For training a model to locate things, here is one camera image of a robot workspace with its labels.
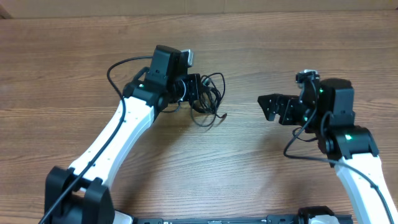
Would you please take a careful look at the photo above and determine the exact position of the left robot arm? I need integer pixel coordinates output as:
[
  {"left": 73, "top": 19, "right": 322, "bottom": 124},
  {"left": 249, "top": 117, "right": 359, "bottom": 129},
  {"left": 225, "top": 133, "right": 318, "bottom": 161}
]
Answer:
[{"left": 41, "top": 45, "right": 200, "bottom": 224}]

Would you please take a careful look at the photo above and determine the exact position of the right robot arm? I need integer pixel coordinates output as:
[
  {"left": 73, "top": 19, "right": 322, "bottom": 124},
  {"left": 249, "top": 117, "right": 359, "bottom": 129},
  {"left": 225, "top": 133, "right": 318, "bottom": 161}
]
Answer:
[{"left": 257, "top": 78, "right": 397, "bottom": 223}]

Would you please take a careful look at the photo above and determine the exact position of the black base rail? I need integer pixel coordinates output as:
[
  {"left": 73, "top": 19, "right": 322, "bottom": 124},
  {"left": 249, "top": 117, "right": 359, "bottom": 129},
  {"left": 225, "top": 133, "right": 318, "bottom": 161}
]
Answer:
[{"left": 113, "top": 205, "right": 354, "bottom": 224}]

